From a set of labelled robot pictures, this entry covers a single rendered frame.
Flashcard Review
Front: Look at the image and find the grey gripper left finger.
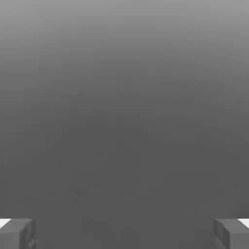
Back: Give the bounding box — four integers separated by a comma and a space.
0, 218, 37, 249

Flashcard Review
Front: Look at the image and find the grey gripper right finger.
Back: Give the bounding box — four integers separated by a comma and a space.
213, 218, 249, 249

